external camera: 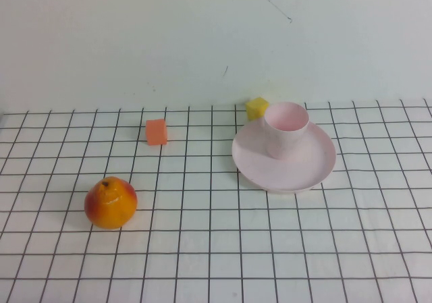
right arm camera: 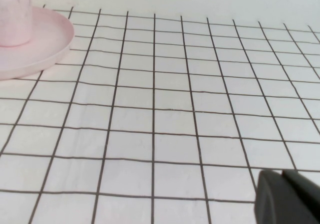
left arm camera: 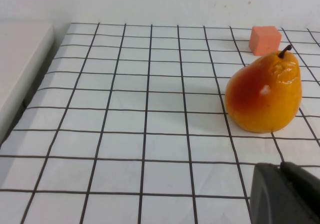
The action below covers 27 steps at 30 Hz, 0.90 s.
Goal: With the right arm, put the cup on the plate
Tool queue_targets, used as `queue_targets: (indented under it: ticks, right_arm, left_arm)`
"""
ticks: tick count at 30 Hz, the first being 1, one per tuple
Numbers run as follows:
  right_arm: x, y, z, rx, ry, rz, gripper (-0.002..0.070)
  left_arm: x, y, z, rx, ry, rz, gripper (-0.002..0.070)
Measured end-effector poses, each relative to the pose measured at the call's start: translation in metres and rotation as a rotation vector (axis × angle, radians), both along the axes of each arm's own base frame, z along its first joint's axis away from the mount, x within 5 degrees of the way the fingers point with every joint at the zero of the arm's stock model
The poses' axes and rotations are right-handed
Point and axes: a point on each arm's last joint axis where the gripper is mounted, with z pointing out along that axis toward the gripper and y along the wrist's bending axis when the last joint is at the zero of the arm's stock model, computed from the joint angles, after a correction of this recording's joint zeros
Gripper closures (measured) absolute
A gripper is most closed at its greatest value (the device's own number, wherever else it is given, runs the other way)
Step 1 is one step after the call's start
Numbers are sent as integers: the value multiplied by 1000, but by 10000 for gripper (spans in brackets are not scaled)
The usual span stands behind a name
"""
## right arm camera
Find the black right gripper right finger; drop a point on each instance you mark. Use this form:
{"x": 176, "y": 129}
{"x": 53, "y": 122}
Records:
{"x": 306, "y": 186}

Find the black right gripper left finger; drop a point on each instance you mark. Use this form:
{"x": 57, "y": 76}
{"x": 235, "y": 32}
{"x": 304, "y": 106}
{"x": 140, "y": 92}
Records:
{"x": 275, "y": 204}

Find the pale pink plastic cup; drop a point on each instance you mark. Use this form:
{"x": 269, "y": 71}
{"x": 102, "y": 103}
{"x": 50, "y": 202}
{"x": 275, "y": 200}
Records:
{"x": 15, "y": 17}

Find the pale pink round plate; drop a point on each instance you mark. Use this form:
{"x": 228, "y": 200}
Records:
{"x": 47, "y": 42}

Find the white black-grid tablecloth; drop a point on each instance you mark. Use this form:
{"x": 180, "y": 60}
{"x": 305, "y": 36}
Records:
{"x": 160, "y": 114}

